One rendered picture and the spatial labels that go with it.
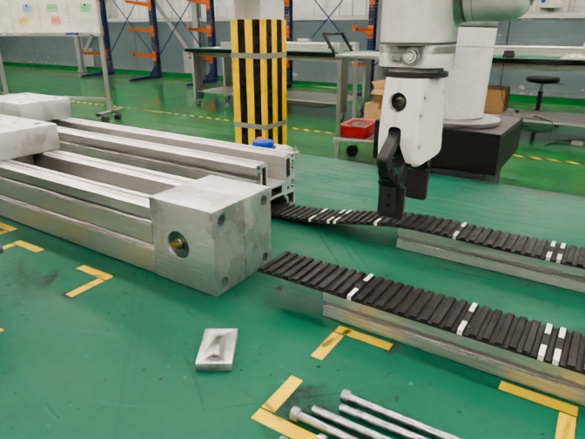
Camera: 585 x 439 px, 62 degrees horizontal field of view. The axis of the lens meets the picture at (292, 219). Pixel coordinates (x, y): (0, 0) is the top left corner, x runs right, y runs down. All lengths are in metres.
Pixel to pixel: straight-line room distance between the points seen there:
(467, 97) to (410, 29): 0.51
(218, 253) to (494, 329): 0.27
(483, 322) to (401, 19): 0.32
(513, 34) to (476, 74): 7.16
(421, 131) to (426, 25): 0.11
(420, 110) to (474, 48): 0.50
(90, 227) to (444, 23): 0.47
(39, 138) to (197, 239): 0.40
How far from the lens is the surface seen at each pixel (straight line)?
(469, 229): 0.63
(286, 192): 0.76
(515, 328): 0.45
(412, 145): 0.56
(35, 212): 0.75
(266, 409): 0.39
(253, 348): 0.44
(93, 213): 0.63
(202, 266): 0.52
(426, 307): 0.45
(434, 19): 0.56
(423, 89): 0.56
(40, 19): 6.62
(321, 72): 9.31
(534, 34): 8.17
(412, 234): 0.63
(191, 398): 0.40
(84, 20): 6.29
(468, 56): 1.05
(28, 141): 0.83
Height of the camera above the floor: 1.04
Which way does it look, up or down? 22 degrees down
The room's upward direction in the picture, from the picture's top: straight up
